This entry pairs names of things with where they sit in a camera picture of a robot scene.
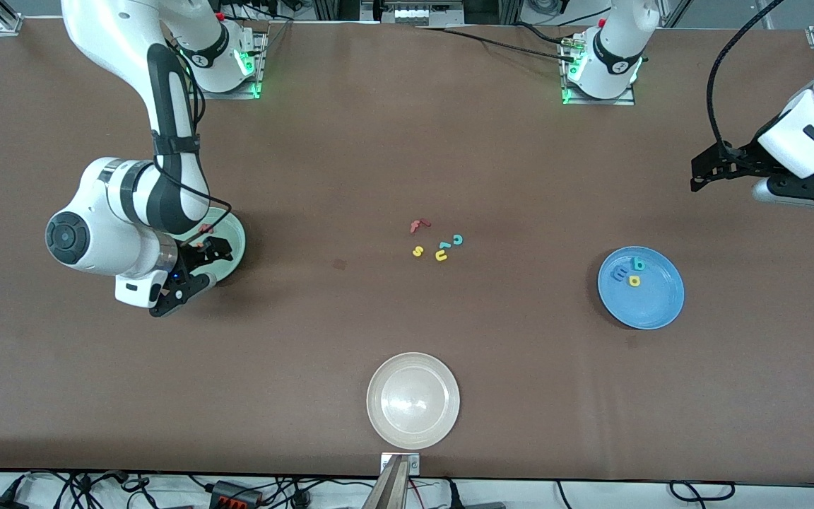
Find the green plate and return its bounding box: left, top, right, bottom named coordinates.
left=191, top=206, right=247, bottom=285

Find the blue plate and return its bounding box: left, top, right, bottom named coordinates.
left=596, top=245, right=685, bottom=331

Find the black orange power strip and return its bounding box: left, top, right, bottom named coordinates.
left=208, top=481, right=264, bottom=509

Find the beige plate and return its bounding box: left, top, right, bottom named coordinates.
left=366, top=352, right=461, bottom=450

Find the grey control box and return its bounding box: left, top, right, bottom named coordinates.
left=377, top=0, right=466, bottom=28

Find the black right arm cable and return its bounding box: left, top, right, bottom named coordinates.
left=153, top=71, right=232, bottom=234

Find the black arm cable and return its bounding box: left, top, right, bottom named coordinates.
left=707, top=0, right=786, bottom=153
left=153, top=71, right=232, bottom=234

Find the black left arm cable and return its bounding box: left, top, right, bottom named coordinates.
left=707, top=0, right=786, bottom=153

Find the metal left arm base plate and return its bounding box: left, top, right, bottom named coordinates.
left=561, top=32, right=637, bottom=107

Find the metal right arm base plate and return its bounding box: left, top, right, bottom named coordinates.
left=199, top=32, right=266, bottom=100

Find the black cable on table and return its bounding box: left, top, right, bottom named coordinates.
left=418, top=25, right=581, bottom=63

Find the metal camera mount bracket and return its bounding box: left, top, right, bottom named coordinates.
left=380, top=452, right=420, bottom=476

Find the grey camera pole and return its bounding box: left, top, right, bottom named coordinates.
left=361, top=455, right=410, bottom=509

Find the black looped floor cable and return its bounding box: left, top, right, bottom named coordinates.
left=668, top=481, right=736, bottom=503

